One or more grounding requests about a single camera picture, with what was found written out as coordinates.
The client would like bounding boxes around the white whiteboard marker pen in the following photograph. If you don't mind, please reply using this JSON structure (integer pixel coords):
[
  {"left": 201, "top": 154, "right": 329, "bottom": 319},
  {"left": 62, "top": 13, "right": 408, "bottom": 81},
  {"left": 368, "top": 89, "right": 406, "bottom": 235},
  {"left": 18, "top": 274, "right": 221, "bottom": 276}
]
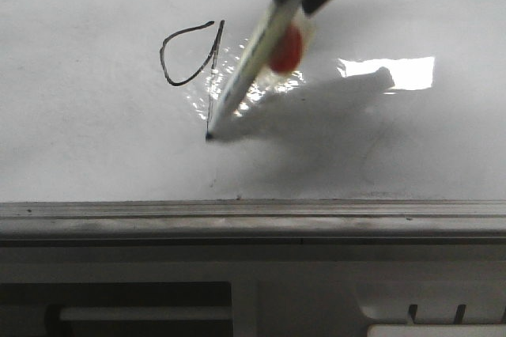
[{"left": 206, "top": 0, "right": 302, "bottom": 142}]

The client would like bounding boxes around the red magnet taped to marker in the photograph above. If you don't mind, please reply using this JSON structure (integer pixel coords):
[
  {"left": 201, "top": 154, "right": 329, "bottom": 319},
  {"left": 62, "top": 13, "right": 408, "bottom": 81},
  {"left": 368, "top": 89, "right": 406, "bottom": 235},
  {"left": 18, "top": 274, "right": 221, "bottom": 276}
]
[{"left": 258, "top": 10, "right": 315, "bottom": 84}]

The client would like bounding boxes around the white whiteboard surface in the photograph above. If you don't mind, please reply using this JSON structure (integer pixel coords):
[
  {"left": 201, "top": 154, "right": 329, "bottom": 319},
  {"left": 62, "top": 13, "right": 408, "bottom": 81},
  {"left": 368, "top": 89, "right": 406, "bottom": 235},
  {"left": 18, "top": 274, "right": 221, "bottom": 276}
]
[{"left": 1, "top": 0, "right": 505, "bottom": 201}]

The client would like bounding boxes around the white plastic equipment housing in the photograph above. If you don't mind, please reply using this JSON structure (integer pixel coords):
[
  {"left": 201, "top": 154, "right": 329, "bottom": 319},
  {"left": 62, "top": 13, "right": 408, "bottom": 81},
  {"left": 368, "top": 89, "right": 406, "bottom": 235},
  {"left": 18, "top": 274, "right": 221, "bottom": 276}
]
[{"left": 1, "top": 244, "right": 505, "bottom": 336}]

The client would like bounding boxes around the aluminium whiteboard frame rail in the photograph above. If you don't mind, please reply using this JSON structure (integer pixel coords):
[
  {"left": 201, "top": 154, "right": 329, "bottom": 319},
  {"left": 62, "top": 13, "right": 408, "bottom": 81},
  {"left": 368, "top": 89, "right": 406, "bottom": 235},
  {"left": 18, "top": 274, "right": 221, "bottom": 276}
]
[{"left": 1, "top": 199, "right": 505, "bottom": 244}]

